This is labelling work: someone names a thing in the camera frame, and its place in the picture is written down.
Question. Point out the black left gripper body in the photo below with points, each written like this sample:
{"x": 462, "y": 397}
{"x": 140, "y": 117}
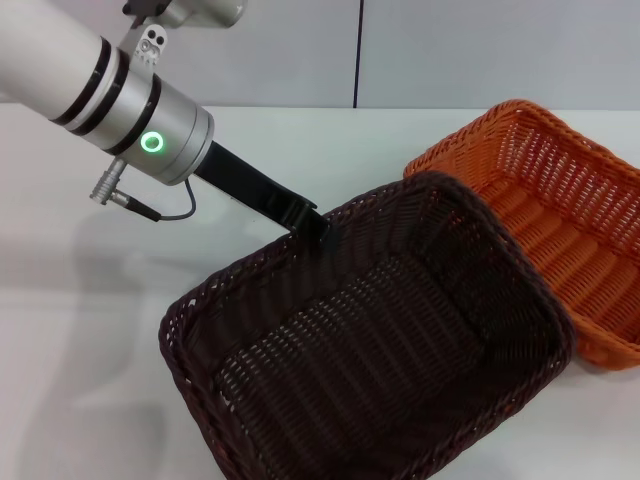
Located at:
{"x": 245, "y": 182}

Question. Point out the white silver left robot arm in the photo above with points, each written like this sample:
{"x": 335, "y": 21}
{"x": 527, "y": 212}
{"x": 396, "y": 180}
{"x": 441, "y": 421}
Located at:
{"x": 65, "y": 70}

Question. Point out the dark brown woven basket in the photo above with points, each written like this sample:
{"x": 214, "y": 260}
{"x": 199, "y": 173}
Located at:
{"x": 380, "y": 360}

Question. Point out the orange woven basket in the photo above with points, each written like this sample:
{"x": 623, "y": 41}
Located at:
{"x": 570, "y": 225}

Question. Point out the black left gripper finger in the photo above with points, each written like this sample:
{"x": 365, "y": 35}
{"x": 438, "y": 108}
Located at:
{"x": 320, "y": 227}

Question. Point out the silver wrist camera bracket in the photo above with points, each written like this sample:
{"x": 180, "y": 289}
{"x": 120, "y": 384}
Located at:
{"x": 149, "y": 46}

